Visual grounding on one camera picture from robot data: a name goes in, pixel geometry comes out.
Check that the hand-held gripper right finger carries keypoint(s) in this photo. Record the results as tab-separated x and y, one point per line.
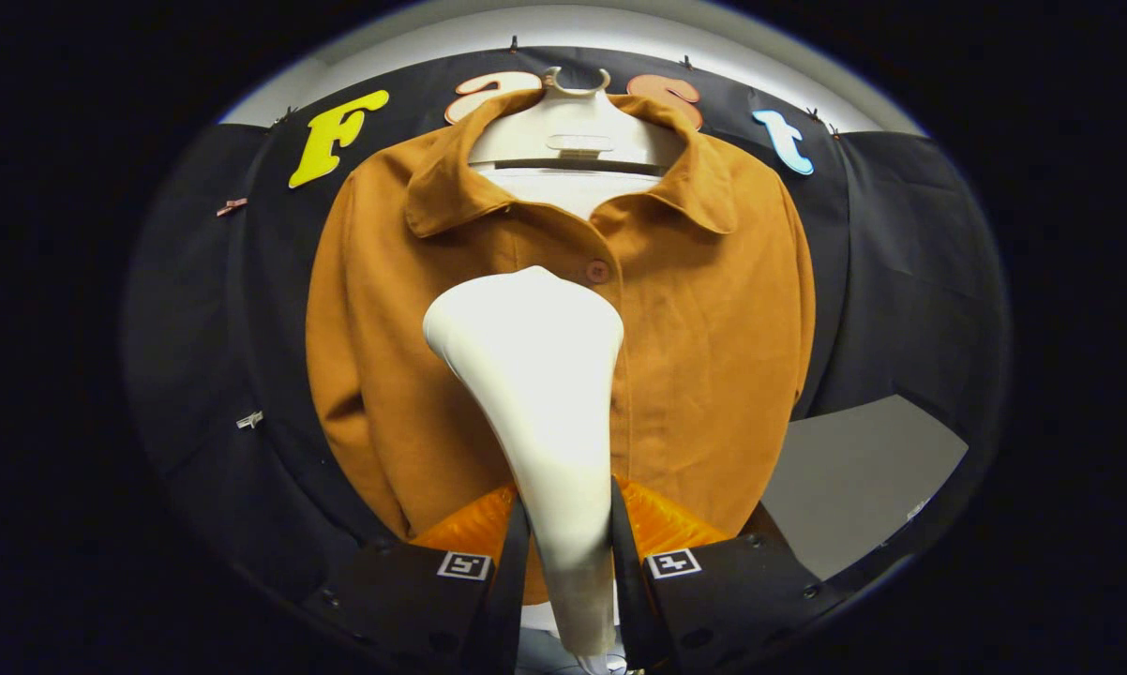
629	600

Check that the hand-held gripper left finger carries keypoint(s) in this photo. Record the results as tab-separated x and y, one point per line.
512	600

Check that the white garment steamer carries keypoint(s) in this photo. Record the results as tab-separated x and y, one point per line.
535	375

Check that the brown button-up shirt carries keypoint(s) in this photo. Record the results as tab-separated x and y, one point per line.
713	328

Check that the silver cloth clip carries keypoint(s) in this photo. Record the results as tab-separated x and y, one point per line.
249	420

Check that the black backdrop cloth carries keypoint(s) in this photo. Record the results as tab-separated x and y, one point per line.
901	281

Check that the red cloth clip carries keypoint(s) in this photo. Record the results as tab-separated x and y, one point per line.
231	206

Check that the row of black clips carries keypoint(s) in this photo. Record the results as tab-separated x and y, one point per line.
686	63

